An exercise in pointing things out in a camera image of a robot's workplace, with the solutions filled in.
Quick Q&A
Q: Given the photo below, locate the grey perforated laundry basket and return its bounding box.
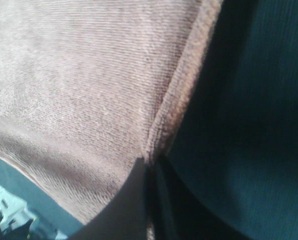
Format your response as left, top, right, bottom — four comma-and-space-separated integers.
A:
0, 185, 68, 240

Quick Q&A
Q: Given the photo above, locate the brown microfiber towel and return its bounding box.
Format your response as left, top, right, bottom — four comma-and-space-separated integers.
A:
0, 0, 223, 240

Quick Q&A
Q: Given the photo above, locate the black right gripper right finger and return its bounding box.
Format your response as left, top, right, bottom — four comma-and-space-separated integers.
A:
153, 157, 239, 240

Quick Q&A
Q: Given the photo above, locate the dark table cloth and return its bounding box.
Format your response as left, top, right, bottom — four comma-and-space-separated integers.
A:
0, 0, 298, 240

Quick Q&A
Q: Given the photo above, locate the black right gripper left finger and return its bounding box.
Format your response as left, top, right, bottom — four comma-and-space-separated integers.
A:
69, 158, 148, 240

